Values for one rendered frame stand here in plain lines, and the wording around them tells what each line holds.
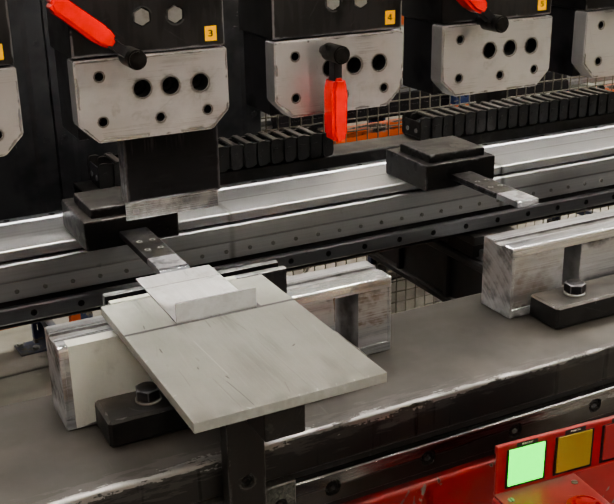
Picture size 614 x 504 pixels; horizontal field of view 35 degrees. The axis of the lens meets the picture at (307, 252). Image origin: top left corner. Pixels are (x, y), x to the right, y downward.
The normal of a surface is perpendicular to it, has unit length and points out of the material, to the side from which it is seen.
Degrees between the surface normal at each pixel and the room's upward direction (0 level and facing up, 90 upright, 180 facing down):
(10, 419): 0
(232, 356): 0
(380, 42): 90
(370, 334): 90
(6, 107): 90
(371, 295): 90
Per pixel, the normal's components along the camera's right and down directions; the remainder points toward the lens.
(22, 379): -0.02, -0.93
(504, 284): -0.89, 0.18
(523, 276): 0.46, 0.31
